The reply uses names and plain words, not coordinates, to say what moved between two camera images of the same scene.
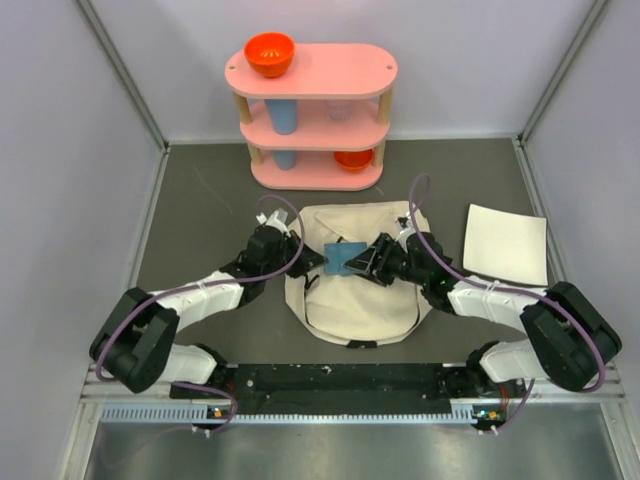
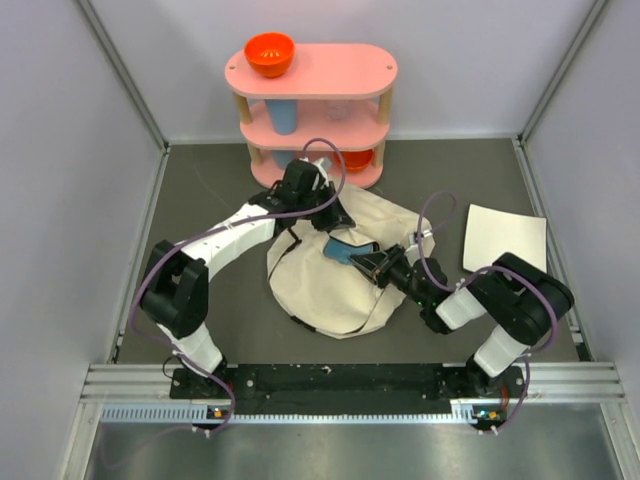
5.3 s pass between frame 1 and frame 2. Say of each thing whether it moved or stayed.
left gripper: moved
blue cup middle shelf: stayed
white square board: stayed
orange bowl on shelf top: stayed
